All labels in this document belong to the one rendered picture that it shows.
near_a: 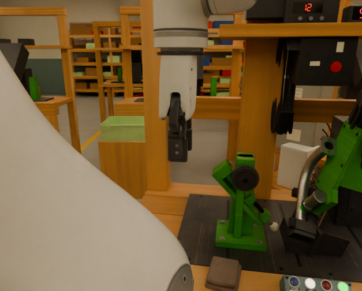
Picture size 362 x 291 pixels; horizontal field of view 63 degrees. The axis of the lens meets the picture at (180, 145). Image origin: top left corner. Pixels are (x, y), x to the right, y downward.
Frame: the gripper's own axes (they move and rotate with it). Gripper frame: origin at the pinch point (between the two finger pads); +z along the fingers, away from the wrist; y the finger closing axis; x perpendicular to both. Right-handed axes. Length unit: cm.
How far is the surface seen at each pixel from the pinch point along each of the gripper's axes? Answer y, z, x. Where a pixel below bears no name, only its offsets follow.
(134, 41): -702, -42, -228
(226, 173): -31.3, 17.7, 8.4
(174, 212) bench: -49, 42, -10
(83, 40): -970, -57, -497
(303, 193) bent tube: -38, 26, 32
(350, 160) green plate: -28.0, 10.9, 39.1
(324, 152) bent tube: -35, 11, 35
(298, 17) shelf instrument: -56, -26, 28
